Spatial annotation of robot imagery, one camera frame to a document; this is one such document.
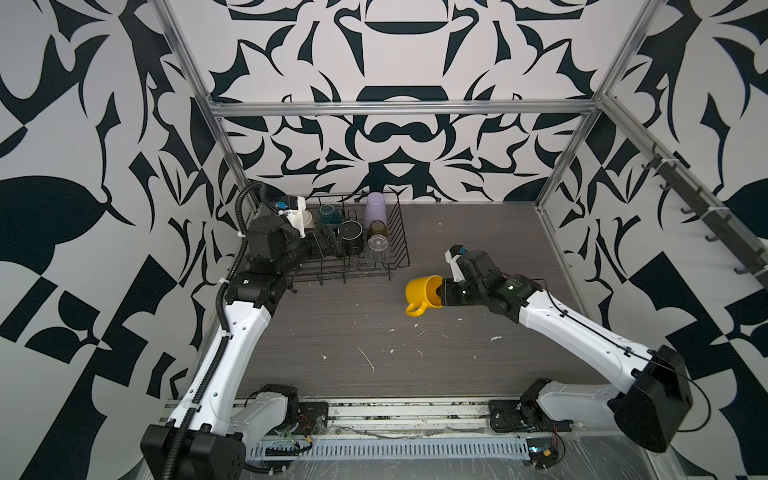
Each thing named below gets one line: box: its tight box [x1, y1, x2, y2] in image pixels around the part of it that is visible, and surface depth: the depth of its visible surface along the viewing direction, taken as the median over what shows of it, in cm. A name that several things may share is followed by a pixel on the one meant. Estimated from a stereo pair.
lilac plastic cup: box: [364, 191, 387, 229], surface depth 105 cm
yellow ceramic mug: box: [405, 275, 444, 317], surface depth 77 cm
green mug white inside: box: [319, 204, 345, 225], surface depth 101 cm
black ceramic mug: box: [341, 220, 364, 256], surface depth 100 cm
